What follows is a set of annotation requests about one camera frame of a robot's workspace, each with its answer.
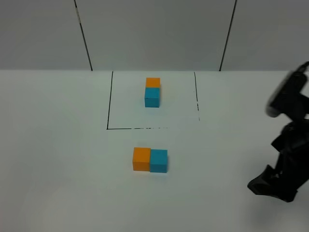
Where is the template orange cube block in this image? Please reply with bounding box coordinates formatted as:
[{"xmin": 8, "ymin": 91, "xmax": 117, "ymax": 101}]
[{"xmin": 145, "ymin": 77, "xmax": 160, "ymax": 88}]

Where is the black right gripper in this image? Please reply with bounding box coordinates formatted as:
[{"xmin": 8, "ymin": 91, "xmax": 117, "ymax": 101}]
[{"xmin": 247, "ymin": 119, "xmax": 309, "ymax": 203}]

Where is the template blue cube block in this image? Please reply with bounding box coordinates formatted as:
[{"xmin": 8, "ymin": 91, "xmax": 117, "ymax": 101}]
[{"xmin": 144, "ymin": 87, "xmax": 160, "ymax": 108}]

